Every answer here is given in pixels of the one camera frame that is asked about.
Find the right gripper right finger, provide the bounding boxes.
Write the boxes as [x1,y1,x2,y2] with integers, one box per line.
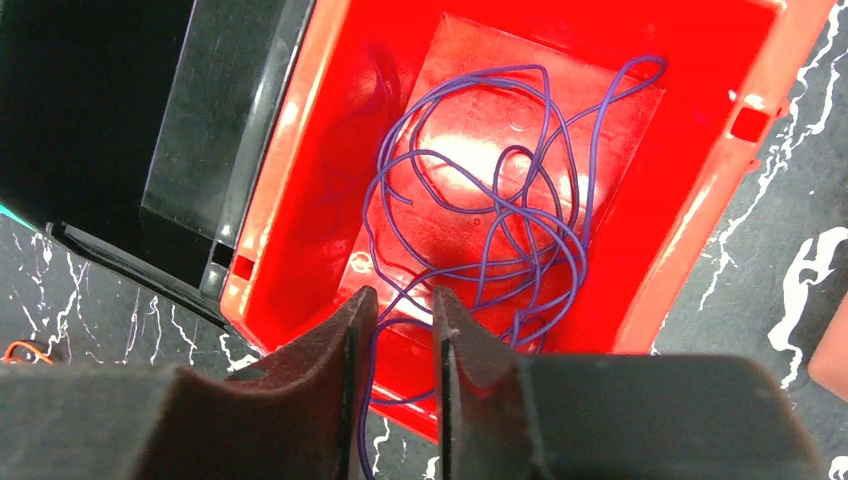
[432,286,822,479]

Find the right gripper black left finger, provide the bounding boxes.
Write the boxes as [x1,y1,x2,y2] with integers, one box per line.
[1,286,377,479]

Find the dark red cable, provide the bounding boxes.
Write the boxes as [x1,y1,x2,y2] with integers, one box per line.
[361,54,668,346]

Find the red plastic bin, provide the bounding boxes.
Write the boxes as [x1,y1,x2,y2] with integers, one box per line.
[219,1,835,439]

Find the orange yellow cables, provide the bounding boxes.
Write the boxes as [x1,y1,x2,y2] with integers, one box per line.
[0,340,56,367]

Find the black plastic bin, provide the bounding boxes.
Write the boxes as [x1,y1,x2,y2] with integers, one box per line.
[1,1,314,326]

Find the peach plastic file rack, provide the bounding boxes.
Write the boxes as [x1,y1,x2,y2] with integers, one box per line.
[808,309,847,402]

